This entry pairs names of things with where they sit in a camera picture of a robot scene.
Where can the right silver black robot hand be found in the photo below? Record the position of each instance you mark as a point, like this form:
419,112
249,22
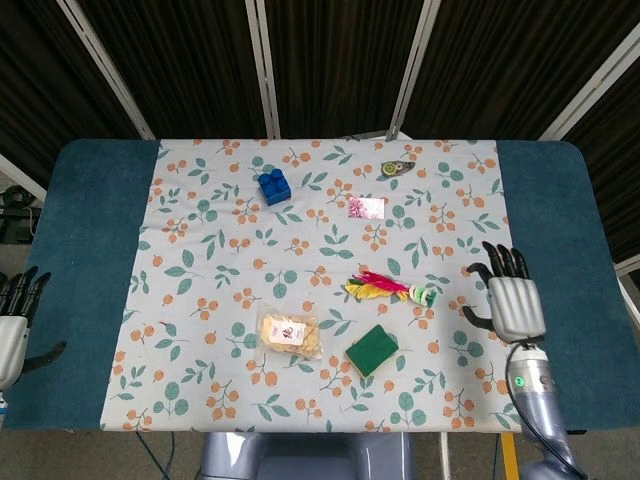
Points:
515,310

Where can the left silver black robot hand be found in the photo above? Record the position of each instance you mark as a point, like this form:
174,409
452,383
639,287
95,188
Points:
11,340

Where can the colourful feather shuttlecock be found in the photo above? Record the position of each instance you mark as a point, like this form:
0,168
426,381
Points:
372,290

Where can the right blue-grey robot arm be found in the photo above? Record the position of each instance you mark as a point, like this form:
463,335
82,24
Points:
537,400

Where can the pink floral white packet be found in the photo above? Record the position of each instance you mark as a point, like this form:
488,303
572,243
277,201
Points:
369,208

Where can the dark blue table cover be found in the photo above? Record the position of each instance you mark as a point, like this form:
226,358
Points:
85,250

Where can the black equipment on floor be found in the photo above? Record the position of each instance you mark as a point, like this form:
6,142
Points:
12,215

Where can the green yellow scouring sponge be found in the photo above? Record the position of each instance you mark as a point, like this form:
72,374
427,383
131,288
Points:
371,351

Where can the white table leg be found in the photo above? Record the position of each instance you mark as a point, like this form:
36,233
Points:
444,457

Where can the floral printed tablecloth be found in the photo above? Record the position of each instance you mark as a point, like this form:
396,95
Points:
300,280

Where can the clear bag of snacks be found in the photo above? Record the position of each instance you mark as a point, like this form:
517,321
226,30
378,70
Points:
290,336

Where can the blue-grey robot torso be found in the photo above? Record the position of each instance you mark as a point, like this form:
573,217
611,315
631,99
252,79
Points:
305,457

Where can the blue toy building block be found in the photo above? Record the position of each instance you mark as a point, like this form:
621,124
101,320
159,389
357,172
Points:
274,187

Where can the black folding partition screen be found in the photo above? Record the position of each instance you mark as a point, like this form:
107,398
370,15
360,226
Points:
190,65

